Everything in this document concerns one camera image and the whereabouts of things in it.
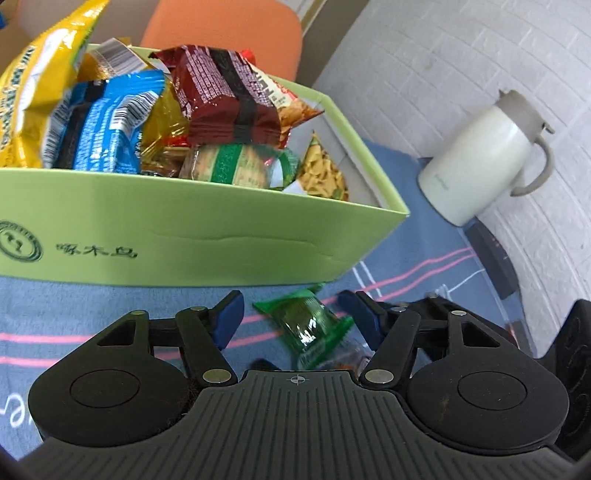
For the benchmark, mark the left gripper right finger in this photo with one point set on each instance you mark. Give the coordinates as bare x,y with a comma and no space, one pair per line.
397,333

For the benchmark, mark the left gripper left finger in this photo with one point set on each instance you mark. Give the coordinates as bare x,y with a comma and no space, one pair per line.
201,334

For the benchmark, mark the green candy packet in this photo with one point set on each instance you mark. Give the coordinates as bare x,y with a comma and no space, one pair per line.
319,338

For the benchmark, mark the dark red snack packet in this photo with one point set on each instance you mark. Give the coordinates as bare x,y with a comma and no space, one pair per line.
220,97

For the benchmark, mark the blue striped tablecloth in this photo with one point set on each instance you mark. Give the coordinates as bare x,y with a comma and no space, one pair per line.
41,322

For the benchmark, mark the yellow noodle snack in box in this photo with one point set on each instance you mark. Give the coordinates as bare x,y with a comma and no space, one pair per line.
318,175

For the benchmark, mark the white thermos jug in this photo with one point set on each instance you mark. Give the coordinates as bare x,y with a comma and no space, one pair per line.
500,150

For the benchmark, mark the green biscuit packet in box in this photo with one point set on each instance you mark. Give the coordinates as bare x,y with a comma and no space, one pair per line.
252,166

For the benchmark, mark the green cardboard snack box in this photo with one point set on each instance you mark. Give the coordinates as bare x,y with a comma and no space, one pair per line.
137,230

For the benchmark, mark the blue snack packet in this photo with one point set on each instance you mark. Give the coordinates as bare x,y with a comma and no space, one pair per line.
98,126

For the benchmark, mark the orange red snack packet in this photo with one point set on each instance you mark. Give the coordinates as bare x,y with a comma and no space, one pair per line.
292,110

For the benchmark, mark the large yellow chip bag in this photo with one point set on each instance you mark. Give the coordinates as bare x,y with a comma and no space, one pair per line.
36,88

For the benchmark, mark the orange chair back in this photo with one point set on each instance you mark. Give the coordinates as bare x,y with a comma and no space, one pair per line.
270,29

